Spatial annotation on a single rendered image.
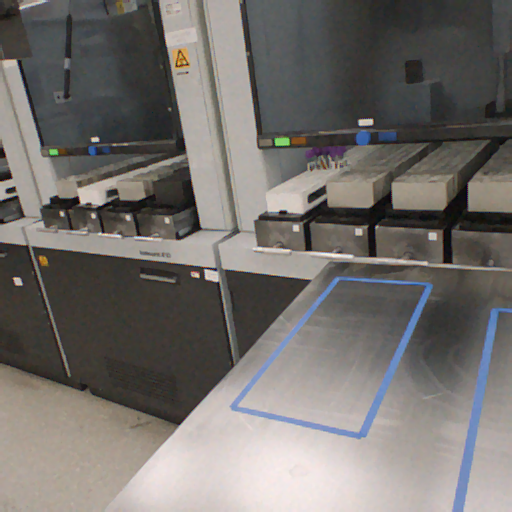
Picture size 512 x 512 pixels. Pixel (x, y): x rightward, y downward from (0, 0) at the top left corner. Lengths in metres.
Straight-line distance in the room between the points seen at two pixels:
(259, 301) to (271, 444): 0.84
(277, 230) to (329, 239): 0.13
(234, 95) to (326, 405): 0.91
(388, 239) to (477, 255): 0.17
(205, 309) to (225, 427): 0.94
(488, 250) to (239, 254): 0.58
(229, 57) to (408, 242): 0.60
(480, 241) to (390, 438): 0.61
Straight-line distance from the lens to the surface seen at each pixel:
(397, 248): 1.10
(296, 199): 1.21
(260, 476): 0.49
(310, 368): 0.61
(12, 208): 2.13
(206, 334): 1.51
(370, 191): 1.17
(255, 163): 1.31
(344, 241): 1.14
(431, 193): 1.13
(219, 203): 1.41
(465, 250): 1.07
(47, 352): 2.24
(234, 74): 1.30
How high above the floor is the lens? 1.15
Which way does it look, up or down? 20 degrees down
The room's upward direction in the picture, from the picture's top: 9 degrees counter-clockwise
